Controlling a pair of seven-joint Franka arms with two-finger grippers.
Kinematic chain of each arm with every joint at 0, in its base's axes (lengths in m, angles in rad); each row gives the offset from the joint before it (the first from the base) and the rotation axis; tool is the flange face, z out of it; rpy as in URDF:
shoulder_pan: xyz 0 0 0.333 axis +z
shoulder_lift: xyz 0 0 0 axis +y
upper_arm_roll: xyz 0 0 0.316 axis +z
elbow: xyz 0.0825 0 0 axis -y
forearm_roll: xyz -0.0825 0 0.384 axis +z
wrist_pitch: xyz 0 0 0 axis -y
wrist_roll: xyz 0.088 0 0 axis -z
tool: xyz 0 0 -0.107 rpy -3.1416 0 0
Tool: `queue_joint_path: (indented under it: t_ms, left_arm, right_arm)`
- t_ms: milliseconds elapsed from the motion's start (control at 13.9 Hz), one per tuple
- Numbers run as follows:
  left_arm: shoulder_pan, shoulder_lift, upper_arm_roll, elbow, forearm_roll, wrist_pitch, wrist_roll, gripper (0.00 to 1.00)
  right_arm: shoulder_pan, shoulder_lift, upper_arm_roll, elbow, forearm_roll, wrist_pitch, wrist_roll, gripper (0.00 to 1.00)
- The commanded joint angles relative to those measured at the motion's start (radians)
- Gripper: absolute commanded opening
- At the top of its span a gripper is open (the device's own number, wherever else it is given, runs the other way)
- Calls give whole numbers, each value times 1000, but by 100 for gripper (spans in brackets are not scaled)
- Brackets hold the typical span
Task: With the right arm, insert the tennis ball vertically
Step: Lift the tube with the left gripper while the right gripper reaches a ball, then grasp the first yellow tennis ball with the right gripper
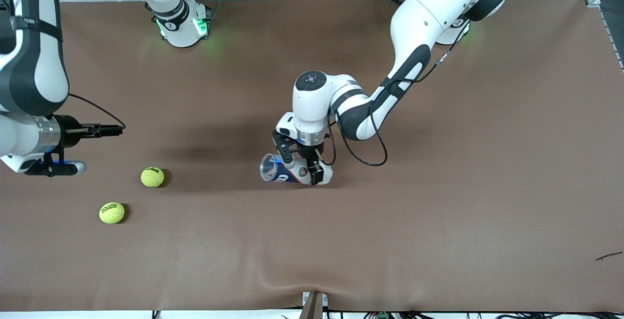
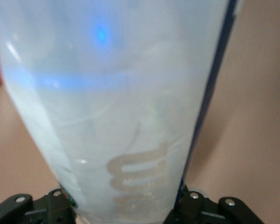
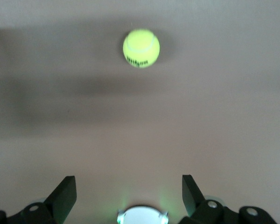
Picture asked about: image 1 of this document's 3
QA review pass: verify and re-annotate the clear plastic tennis ball can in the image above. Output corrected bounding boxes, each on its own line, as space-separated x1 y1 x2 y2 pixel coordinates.
259 153 335 186

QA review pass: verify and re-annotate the yellow Wilson tennis ball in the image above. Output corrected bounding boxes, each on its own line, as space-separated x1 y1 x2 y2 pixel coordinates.
140 166 165 188

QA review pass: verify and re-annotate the yellow Roland Garros tennis ball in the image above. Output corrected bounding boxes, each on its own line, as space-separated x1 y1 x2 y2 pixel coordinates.
99 202 125 225

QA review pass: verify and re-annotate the brown table mat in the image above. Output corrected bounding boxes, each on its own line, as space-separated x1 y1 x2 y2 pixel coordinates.
0 0 624 312

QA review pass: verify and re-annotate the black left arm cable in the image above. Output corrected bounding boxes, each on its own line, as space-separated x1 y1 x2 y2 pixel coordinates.
328 14 471 168

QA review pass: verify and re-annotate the metal table edge bracket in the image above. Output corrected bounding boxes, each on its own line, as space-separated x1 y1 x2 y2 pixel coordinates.
301 291 329 319

